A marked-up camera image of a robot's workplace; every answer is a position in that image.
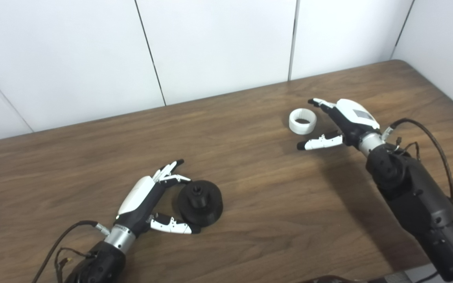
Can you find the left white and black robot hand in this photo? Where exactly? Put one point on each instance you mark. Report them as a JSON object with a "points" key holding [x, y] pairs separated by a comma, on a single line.
{"points": [[136, 200]]}

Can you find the round black plastic part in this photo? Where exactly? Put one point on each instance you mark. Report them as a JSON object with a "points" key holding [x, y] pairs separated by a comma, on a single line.
{"points": [[207, 212]]}

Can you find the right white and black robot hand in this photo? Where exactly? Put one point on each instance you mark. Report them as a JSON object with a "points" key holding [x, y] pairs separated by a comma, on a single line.
{"points": [[352, 118]]}

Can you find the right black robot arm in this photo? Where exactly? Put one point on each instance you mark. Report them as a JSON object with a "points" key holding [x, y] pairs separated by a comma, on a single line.
{"points": [[415, 196]]}

